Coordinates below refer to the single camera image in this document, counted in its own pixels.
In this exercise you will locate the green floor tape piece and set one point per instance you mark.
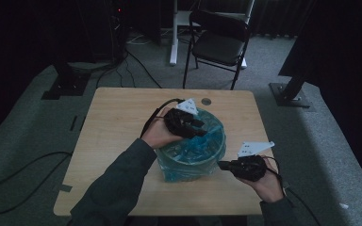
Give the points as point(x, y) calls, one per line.
point(65, 188)

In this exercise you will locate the dark curtain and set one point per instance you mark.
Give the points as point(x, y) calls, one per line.
point(342, 47)

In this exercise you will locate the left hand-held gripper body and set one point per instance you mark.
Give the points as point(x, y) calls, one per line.
point(179, 122)

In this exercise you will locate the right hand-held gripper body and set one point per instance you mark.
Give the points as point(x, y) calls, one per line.
point(248, 168)

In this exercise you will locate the white floor scrap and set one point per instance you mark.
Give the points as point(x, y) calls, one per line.
point(343, 206)

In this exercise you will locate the black folding chair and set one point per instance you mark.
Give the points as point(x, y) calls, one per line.
point(220, 47)

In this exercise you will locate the dark equipment with red light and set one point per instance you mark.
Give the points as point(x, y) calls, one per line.
point(118, 28)

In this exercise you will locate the person's left hand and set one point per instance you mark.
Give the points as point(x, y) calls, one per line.
point(158, 133)

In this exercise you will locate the person's right hand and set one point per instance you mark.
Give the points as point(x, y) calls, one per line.
point(268, 188)

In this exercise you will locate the black floor tape strip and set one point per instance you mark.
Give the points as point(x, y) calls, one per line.
point(73, 123)
point(83, 123)

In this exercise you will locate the metal stand with base plate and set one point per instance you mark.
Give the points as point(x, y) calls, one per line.
point(290, 94)

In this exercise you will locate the black stand with base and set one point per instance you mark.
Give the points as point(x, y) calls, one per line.
point(67, 83)

